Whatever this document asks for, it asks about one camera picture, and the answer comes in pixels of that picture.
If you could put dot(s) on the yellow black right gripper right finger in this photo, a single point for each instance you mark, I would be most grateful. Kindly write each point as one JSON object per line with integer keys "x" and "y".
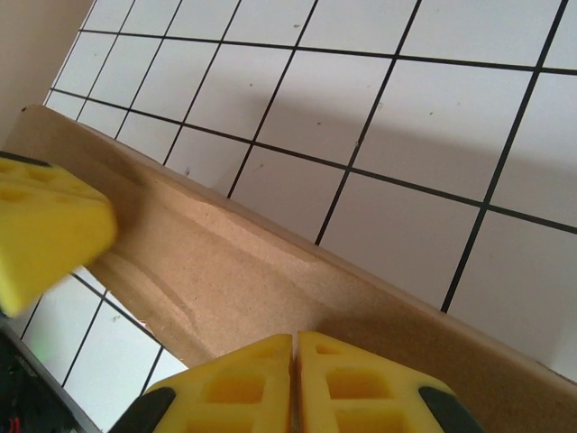
{"x": 360, "y": 388}

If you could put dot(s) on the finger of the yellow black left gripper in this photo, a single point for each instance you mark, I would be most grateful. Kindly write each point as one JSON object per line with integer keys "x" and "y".
{"x": 49, "y": 225}

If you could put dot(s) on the brown cardboard box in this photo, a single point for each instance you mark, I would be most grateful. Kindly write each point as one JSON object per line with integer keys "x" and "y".
{"x": 270, "y": 288}

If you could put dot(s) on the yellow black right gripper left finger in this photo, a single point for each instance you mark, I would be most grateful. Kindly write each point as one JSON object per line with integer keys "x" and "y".
{"x": 234, "y": 388}

